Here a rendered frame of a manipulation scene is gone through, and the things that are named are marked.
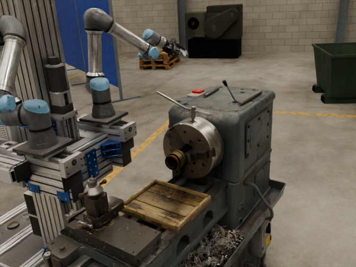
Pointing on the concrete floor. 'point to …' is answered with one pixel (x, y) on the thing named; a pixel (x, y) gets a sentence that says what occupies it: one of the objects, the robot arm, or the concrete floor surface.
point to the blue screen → (69, 50)
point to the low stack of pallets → (163, 60)
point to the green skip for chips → (336, 72)
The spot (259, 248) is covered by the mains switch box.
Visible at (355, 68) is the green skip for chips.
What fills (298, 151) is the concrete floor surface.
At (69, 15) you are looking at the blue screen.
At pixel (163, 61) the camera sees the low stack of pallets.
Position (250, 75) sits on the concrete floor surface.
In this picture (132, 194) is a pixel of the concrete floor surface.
